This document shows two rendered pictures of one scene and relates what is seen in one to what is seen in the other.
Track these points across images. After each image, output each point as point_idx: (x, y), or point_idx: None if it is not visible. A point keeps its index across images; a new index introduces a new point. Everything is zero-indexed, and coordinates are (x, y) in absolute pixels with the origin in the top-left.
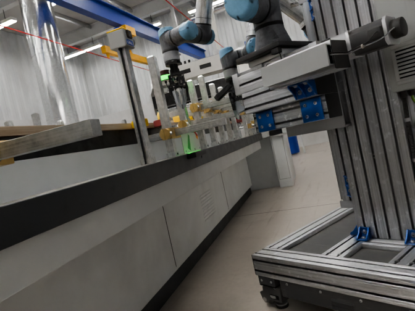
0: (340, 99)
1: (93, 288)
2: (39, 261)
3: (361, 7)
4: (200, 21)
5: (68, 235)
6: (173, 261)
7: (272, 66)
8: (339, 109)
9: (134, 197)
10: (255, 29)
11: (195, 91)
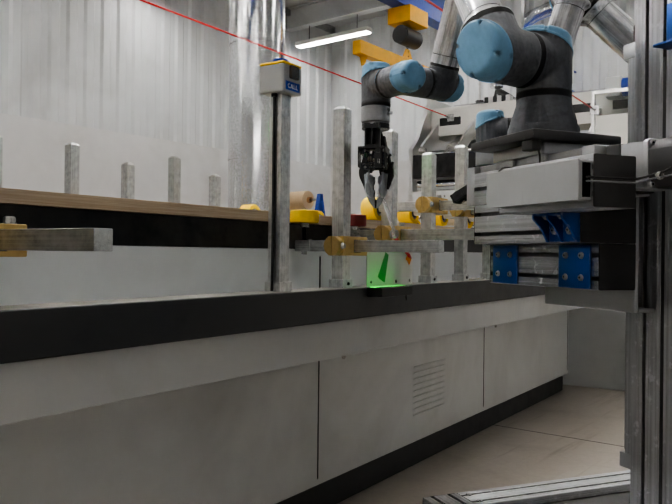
0: (647, 257)
1: (140, 464)
2: (31, 396)
3: None
4: (437, 61)
5: (87, 372)
6: (313, 467)
7: (504, 175)
8: (630, 278)
9: (230, 341)
10: (516, 97)
11: (434, 174)
